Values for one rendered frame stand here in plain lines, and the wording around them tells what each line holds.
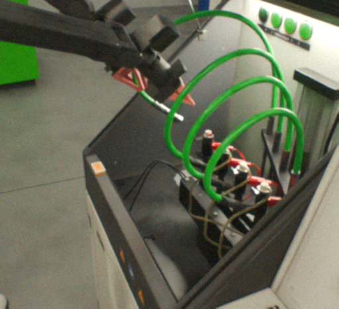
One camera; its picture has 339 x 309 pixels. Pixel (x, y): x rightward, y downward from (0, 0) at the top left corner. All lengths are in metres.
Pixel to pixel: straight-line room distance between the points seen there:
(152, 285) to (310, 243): 0.34
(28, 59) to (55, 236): 2.25
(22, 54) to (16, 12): 3.53
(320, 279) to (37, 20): 0.65
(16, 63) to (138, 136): 2.99
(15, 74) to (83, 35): 3.53
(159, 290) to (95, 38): 0.53
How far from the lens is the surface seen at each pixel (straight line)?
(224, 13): 0.98
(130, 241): 0.98
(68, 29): 0.71
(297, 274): 0.83
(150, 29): 0.84
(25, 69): 4.24
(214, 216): 1.01
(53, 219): 2.52
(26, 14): 0.67
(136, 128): 1.30
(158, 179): 1.37
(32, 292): 2.18
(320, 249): 0.78
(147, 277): 0.91
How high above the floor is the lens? 1.65
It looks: 31 degrees down
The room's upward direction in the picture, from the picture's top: 2 degrees clockwise
